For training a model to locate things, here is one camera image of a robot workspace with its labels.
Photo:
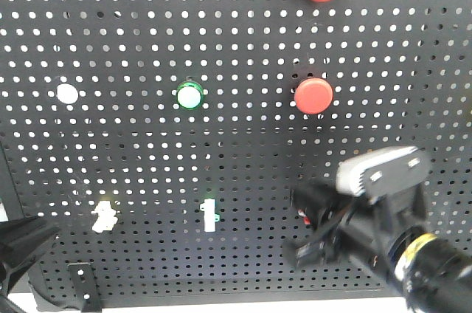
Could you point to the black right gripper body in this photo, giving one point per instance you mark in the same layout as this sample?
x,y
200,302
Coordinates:
x,y
370,233

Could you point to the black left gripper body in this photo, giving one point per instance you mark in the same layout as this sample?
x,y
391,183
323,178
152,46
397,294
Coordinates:
x,y
23,243

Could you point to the red toggle switch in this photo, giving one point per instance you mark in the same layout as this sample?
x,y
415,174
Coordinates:
x,y
302,214

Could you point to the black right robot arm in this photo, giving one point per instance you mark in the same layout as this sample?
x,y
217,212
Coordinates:
x,y
436,276

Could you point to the left black pegboard clamp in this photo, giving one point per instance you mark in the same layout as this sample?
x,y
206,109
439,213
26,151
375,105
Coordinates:
x,y
85,288

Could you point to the lower red push button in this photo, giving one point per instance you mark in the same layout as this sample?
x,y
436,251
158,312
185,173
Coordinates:
x,y
313,95

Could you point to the black perforated pegboard panel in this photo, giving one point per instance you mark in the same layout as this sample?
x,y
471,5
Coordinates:
x,y
89,113

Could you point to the green illuminated push button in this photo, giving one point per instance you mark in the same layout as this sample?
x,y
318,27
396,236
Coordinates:
x,y
189,94

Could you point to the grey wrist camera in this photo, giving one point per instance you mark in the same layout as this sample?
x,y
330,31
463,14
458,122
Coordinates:
x,y
383,172

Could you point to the yellow toggle switch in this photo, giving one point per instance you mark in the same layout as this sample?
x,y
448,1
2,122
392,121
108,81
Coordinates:
x,y
106,217

